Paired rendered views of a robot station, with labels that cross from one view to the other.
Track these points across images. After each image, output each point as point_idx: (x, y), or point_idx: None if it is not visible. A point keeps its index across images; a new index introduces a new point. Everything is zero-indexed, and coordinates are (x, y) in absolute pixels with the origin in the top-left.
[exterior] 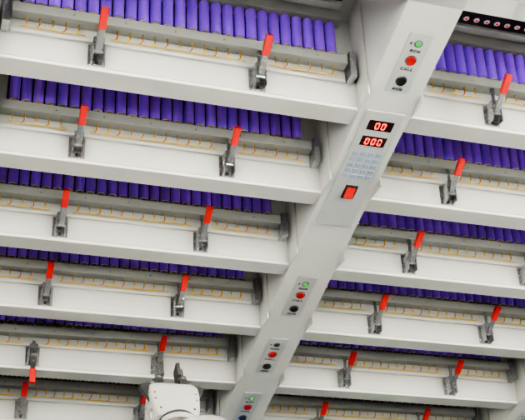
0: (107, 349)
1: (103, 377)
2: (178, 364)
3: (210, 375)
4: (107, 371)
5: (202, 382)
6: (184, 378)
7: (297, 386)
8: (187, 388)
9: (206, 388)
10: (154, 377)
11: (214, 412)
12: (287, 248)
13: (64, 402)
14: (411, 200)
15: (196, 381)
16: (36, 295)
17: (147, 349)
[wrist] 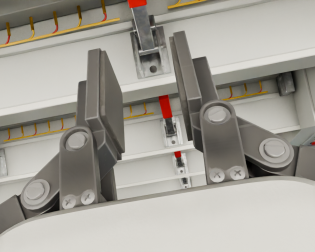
0: (15, 46)
1: (35, 113)
2: (182, 40)
3: (300, 38)
4: (29, 101)
5: (282, 63)
6: (225, 118)
7: None
8: (268, 237)
9: (288, 71)
10: (58, 153)
11: (296, 94)
12: None
13: (53, 137)
14: None
15: (264, 65)
16: None
17: (117, 17)
